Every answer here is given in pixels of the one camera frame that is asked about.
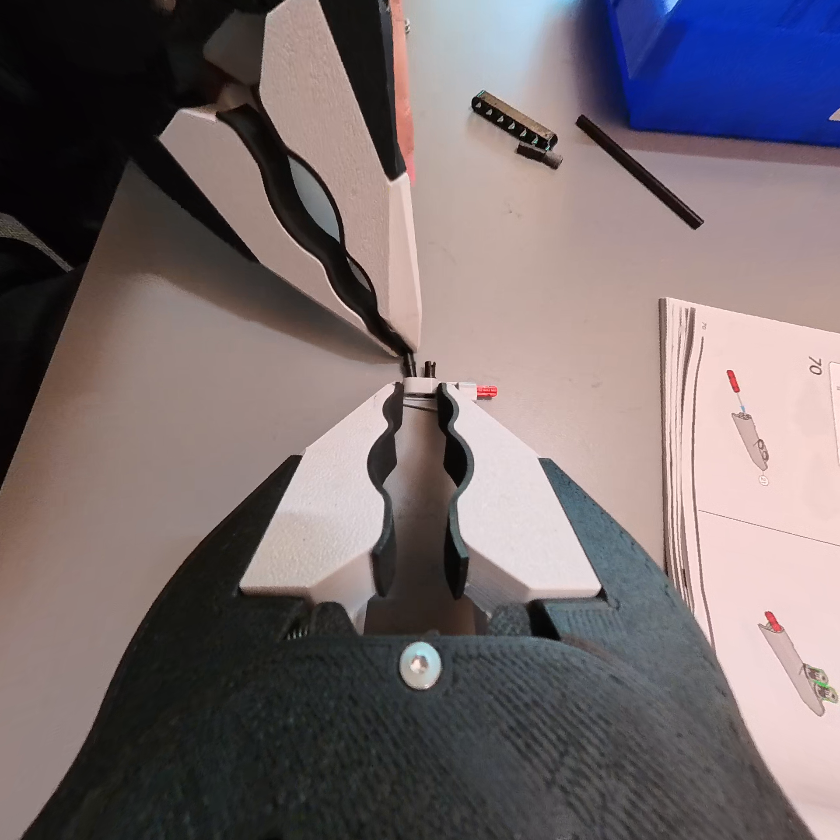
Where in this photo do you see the black toy beam with holes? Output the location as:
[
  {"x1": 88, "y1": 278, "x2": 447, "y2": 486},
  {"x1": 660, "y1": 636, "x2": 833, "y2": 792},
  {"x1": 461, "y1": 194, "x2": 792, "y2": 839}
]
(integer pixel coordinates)
[{"x1": 470, "y1": 90, "x2": 559, "y2": 150}]

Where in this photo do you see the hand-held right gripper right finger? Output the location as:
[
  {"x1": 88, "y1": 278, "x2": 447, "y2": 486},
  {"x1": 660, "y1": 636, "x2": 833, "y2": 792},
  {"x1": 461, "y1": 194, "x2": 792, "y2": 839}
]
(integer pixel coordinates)
[{"x1": 436, "y1": 382, "x2": 604, "y2": 634}]

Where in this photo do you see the grey toy beam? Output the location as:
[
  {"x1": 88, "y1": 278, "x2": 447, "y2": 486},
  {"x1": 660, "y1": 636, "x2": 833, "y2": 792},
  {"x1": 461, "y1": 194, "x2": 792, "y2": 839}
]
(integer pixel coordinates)
[{"x1": 401, "y1": 377, "x2": 479, "y2": 412}]

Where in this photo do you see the person's dark clothing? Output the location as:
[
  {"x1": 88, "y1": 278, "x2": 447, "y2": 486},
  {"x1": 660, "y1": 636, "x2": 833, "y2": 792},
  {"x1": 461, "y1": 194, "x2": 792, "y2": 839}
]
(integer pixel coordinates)
[{"x1": 0, "y1": 0, "x2": 263, "y2": 490}]

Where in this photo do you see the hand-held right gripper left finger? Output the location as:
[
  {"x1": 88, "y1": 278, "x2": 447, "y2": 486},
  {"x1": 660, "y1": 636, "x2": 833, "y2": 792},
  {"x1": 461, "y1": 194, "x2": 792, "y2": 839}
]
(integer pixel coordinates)
[{"x1": 239, "y1": 382, "x2": 403, "y2": 634}]

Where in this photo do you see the long black toy axle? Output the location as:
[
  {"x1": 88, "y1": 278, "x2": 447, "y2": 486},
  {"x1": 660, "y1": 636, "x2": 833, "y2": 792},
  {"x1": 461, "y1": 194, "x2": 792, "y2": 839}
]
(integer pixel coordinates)
[{"x1": 575, "y1": 114, "x2": 705, "y2": 231}]

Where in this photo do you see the blue plastic parts bin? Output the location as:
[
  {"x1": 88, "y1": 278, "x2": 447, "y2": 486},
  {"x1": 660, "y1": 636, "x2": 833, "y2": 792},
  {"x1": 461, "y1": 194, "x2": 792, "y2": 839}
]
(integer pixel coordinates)
[{"x1": 604, "y1": 0, "x2": 840, "y2": 147}]

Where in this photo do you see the white instruction booklet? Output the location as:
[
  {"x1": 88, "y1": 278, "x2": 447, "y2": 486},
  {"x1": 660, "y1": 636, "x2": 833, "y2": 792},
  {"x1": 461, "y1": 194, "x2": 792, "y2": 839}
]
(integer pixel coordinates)
[{"x1": 658, "y1": 297, "x2": 840, "y2": 828}]

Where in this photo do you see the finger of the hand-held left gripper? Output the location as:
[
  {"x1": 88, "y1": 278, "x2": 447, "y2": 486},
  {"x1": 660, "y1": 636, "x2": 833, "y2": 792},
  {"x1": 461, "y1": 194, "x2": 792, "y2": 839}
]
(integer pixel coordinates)
[
  {"x1": 259, "y1": 0, "x2": 423, "y2": 353},
  {"x1": 157, "y1": 82, "x2": 408, "y2": 358}
]

